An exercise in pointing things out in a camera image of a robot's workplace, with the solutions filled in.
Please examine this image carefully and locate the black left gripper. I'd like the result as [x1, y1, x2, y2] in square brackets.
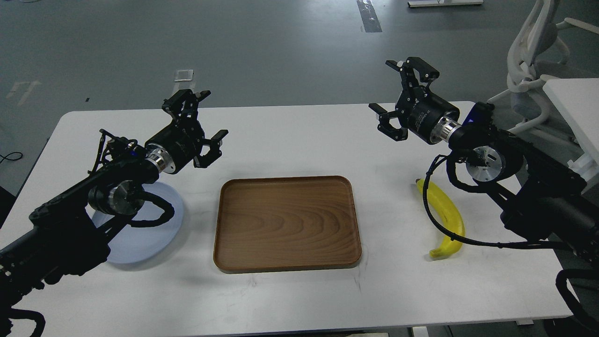
[144, 89, 229, 174]

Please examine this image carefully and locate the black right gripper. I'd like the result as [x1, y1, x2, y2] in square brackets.
[368, 56, 460, 144]

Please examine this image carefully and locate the yellow banana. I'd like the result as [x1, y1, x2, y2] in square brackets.
[426, 181, 466, 260]

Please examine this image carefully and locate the light blue plate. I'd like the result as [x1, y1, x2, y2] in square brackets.
[107, 182, 184, 264]

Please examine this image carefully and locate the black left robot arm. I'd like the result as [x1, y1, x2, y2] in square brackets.
[0, 89, 228, 337]

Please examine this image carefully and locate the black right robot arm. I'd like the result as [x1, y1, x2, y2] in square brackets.
[368, 56, 598, 337]

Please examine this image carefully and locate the white desk base far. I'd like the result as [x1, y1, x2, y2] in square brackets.
[407, 0, 484, 8]

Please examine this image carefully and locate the brown wooden tray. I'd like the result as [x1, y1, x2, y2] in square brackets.
[212, 176, 362, 274]

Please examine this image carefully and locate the white office chair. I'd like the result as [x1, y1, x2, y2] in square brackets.
[487, 0, 599, 134]

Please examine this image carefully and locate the white side table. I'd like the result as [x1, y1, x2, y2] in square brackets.
[543, 78, 599, 192]

